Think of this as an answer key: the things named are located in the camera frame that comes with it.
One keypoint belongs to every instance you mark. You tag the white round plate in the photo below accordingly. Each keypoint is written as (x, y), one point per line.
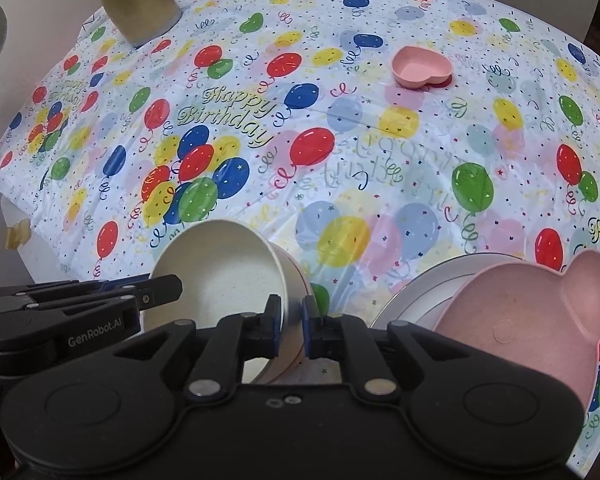
(417, 290)

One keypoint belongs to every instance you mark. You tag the pink mouse-shaped plate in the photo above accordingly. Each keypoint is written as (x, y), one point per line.
(520, 320)

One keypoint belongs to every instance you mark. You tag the cream bowl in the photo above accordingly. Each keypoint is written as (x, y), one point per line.
(215, 270)

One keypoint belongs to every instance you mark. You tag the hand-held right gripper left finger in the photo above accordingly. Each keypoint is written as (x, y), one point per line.
(275, 321)

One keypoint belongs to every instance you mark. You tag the balloon print tablecloth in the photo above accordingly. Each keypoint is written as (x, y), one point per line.
(380, 160)

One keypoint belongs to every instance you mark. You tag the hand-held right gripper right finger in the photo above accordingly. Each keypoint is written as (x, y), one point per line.
(308, 326)

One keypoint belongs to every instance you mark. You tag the small pink heart bowl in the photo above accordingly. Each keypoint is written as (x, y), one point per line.
(420, 67)

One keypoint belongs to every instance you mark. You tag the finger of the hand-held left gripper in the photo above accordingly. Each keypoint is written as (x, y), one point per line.
(70, 287)
(160, 287)

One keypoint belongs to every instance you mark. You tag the yellow kettle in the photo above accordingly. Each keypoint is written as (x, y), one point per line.
(140, 5)

